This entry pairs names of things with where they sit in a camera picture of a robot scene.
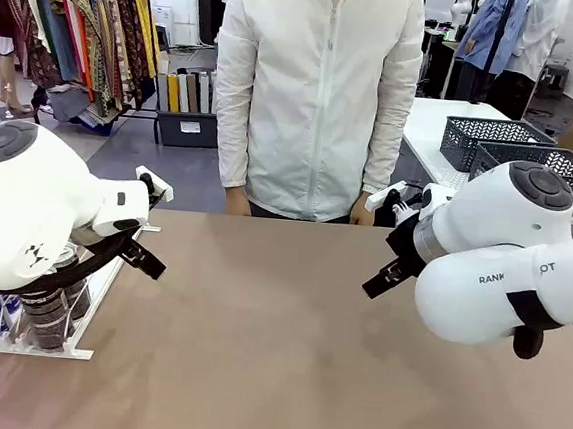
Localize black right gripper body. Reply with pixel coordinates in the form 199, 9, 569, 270
382, 213, 429, 284

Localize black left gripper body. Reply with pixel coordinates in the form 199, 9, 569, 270
116, 232, 148, 264

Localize black Pepsi can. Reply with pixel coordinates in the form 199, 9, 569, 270
19, 274, 94, 322
21, 310, 78, 355
52, 242, 92, 283

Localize person's left forearm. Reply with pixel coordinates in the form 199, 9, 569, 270
361, 93, 418, 196

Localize person's right forearm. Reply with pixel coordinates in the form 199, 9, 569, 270
207, 82, 257, 191

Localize person's left hand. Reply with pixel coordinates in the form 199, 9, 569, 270
348, 189, 385, 228

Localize person's right hand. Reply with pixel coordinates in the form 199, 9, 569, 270
223, 184, 255, 217

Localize white side table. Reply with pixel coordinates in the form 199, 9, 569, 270
395, 94, 573, 225

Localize dark grey storage crate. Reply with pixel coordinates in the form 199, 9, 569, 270
152, 107, 221, 151

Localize grey folded fabric pile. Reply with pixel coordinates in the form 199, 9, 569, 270
45, 80, 128, 137

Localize yellow fabric bolt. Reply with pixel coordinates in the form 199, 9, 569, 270
164, 73, 183, 114

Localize brown fabric bolt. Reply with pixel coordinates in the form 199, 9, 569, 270
183, 72, 202, 113

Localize light grey fabric bolt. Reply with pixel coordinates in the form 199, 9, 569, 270
194, 70, 214, 114

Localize person in white jacket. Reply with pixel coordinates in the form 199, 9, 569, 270
201, 0, 430, 231

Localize mannequin bare legs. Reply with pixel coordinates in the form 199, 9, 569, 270
0, 33, 41, 121

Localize brown patterned hanging garment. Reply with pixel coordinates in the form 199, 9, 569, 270
57, 0, 124, 115

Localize dark patterned hanging garment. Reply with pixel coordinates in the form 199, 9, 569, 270
93, 0, 154, 108

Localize black stool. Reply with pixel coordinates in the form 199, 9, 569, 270
535, 60, 573, 103

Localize white floor appliance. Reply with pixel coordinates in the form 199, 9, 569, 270
149, 4, 178, 50

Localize yellow hanging garment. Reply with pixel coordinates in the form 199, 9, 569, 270
119, 0, 165, 80

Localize teal hanging garment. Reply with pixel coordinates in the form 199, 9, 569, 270
24, 0, 88, 85

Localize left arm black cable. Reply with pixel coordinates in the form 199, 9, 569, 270
0, 219, 140, 308

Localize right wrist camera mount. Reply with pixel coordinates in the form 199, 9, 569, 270
358, 177, 424, 232

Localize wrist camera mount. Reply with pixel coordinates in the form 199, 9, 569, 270
132, 164, 177, 211
358, 177, 424, 232

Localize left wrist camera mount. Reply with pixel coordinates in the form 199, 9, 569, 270
132, 164, 177, 211

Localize white wire can dispenser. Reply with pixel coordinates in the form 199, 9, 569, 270
0, 209, 161, 367

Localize black clothes rack frame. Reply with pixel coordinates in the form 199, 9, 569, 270
114, 103, 164, 145

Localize right arm black cable sleeve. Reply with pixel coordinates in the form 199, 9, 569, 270
500, 288, 570, 364

